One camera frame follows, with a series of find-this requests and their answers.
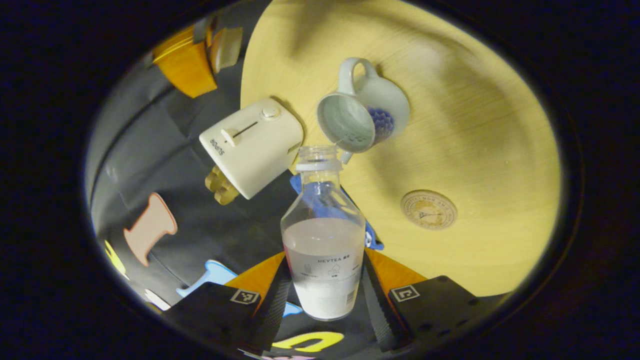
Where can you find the white blue-patterned teacup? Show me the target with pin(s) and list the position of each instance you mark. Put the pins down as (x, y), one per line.
(370, 110)

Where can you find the brown toast slice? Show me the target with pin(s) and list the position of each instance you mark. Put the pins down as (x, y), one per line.
(227, 195)
(215, 179)

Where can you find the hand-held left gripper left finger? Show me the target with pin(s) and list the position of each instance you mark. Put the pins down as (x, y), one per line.
(272, 310)

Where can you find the clear plastic water bottle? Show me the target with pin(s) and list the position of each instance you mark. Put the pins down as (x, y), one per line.
(322, 260)

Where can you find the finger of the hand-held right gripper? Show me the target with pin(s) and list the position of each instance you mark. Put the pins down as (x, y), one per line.
(185, 65)
(204, 31)

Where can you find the blue folded towel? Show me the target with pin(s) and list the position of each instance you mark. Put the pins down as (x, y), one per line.
(372, 235)

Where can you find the white toaster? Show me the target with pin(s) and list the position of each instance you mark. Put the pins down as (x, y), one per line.
(250, 145)

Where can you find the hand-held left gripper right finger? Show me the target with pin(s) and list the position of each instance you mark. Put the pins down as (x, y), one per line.
(375, 305)

